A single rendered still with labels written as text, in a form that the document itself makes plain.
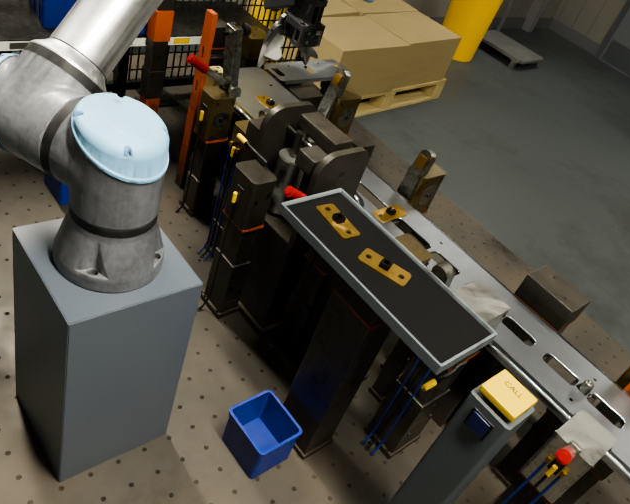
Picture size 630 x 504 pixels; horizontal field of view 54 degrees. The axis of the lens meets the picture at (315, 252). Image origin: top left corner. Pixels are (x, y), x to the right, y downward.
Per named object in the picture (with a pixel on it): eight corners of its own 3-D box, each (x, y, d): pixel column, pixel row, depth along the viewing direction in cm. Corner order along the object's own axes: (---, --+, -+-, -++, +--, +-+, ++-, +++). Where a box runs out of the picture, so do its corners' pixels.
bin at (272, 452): (291, 457, 119) (304, 432, 114) (250, 482, 113) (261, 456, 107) (259, 414, 125) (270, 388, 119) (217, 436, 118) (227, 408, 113)
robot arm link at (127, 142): (121, 244, 78) (132, 155, 69) (37, 194, 80) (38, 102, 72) (178, 204, 87) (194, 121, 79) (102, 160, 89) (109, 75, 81)
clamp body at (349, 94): (332, 197, 192) (371, 97, 170) (304, 205, 185) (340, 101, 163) (319, 185, 195) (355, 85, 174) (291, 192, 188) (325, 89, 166)
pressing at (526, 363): (691, 441, 113) (697, 437, 112) (641, 503, 98) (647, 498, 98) (260, 67, 178) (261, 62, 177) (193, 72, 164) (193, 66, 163)
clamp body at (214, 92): (212, 213, 169) (239, 98, 147) (180, 220, 163) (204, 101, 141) (199, 199, 172) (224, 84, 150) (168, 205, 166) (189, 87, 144)
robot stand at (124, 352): (59, 483, 103) (68, 324, 78) (15, 393, 113) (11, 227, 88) (166, 433, 115) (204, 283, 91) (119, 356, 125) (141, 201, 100)
